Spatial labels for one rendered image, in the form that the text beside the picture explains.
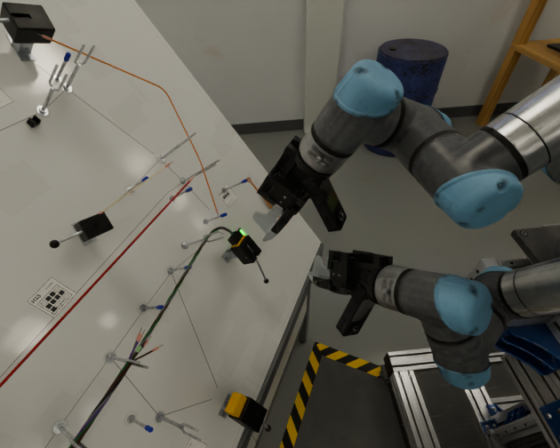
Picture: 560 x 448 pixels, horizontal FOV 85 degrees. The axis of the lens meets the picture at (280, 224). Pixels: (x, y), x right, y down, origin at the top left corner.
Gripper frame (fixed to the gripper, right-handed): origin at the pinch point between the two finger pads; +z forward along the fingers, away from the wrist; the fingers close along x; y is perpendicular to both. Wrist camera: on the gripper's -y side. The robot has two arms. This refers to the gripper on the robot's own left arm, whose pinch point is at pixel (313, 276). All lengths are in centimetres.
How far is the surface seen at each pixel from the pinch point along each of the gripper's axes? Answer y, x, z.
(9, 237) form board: 7, 55, 10
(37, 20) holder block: 43, 53, 10
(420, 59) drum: 140, -163, 87
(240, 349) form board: -20.3, 10.6, 14.1
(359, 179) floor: 54, -159, 137
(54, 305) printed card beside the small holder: -3.8, 48.5, 8.6
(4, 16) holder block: 42, 57, 11
